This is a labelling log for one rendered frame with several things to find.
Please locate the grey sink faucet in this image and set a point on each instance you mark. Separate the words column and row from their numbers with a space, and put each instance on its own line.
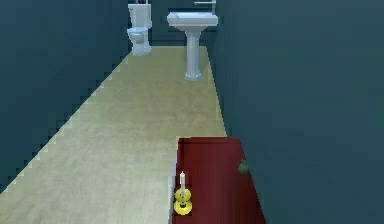
column 208, row 3

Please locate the white candle yellow holder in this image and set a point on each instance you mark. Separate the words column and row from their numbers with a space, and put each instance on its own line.
column 182, row 200

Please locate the white toilet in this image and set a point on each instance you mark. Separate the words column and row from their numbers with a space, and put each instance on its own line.
column 140, row 26

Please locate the dark green round object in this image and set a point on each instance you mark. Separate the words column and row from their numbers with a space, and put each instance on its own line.
column 243, row 167

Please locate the white pedestal sink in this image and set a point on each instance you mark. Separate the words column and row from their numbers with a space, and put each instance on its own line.
column 193, row 33

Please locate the small items on toilet tank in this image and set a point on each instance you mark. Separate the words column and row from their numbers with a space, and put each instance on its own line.
column 140, row 1

